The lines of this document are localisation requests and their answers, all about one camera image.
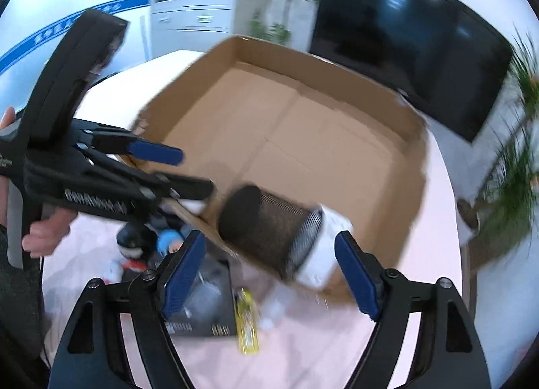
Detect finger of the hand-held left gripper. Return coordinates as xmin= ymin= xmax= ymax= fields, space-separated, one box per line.
xmin=73 ymin=126 xmax=185 ymax=166
xmin=80 ymin=149 xmax=216 ymax=206

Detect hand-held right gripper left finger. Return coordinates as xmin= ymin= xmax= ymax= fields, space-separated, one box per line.
xmin=48 ymin=229 xmax=207 ymax=389

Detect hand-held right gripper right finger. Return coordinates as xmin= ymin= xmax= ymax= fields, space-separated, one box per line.
xmin=334 ymin=230 xmax=491 ymax=389

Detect blue hooded cartoon figurine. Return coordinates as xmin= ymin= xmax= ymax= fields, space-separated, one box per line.
xmin=149 ymin=212 xmax=188 ymax=255

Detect black product box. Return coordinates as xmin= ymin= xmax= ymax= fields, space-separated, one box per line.
xmin=162 ymin=260 xmax=239 ymax=337

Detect black round-headed figurine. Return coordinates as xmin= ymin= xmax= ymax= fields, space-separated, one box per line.
xmin=116 ymin=221 xmax=158 ymax=276

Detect black mesh pen holder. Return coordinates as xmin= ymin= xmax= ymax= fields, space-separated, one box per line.
xmin=218 ymin=185 xmax=325 ymax=282

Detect brown cardboard box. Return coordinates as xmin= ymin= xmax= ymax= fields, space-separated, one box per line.
xmin=116 ymin=34 xmax=430 ymax=307

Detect person's left hand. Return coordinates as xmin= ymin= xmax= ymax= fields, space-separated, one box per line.
xmin=0 ymin=107 xmax=78 ymax=258

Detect white box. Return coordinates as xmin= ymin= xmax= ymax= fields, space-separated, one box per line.
xmin=295 ymin=204 xmax=354 ymax=291

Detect yellow packet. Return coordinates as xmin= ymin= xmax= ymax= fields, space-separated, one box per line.
xmin=233 ymin=288 xmax=261 ymax=357

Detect green leafy plant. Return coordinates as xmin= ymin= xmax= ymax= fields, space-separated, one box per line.
xmin=476 ymin=23 xmax=539 ymax=255

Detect black television screen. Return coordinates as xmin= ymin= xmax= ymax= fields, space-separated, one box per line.
xmin=309 ymin=0 xmax=516 ymax=143

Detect blue wall stripe sign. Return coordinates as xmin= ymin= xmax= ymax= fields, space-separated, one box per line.
xmin=0 ymin=0 xmax=152 ymax=74

